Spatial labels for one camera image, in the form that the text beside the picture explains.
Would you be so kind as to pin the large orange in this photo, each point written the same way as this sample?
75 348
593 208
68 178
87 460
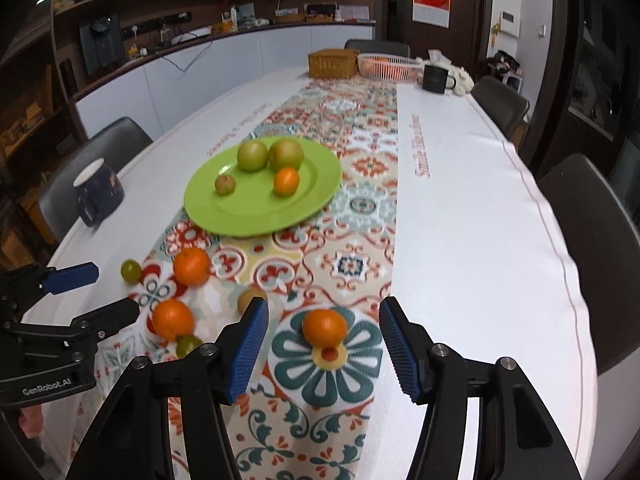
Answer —
192 266
173 319

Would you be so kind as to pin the dark blue mug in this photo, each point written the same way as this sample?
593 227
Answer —
99 192

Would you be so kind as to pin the large orange near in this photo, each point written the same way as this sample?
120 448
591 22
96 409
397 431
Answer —
173 319

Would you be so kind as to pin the dark chair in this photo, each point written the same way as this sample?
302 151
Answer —
604 243
118 143
503 105

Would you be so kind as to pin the small orange tangerine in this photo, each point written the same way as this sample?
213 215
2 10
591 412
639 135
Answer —
285 181

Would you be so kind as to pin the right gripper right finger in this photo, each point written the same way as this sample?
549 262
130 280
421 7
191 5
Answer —
517 436

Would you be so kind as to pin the wicker basket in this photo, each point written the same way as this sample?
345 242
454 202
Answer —
333 64

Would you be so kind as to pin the dark chair right near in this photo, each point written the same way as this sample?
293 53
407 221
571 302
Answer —
604 243

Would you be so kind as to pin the green apple right on plate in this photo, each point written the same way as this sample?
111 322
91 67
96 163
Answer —
285 153

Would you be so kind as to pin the green apple left on plate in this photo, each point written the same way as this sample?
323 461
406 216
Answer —
252 156

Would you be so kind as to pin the dark chair table end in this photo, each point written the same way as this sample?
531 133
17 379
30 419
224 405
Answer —
379 47

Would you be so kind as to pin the small green red fruit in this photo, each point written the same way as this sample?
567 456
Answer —
186 344

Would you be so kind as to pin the patterned table runner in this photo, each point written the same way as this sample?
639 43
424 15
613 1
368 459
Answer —
306 413

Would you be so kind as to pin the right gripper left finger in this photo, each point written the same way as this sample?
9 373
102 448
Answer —
129 437

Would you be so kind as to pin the green fruit on table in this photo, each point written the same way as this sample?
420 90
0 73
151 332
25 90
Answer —
131 271

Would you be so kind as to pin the large orange far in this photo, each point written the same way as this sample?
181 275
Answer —
192 266

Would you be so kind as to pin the pink wire fruit basket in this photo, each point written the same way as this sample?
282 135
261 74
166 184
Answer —
389 68

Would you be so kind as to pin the small orange on flower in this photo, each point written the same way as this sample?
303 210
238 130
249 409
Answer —
324 328

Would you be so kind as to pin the dark chair left side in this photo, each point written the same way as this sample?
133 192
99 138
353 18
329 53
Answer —
118 143

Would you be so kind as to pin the dark chair right far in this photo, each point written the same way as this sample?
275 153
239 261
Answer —
503 105

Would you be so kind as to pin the green apple on plate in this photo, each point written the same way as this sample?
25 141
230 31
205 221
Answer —
285 153
252 156

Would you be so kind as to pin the green plate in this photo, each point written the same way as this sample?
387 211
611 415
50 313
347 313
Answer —
253 208

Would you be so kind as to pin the brown round fruit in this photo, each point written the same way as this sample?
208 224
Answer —
224 185

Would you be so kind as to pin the small brown fruit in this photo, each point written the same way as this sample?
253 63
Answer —
247 296

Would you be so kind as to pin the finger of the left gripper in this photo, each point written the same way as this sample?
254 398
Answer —
107 321
57 281

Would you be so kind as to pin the white cloth by mug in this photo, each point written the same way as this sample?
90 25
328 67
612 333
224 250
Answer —
460 81

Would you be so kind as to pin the black mug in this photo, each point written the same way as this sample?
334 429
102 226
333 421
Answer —
437 79

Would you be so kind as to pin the left hand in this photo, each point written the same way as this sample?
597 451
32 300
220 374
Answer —
31 421

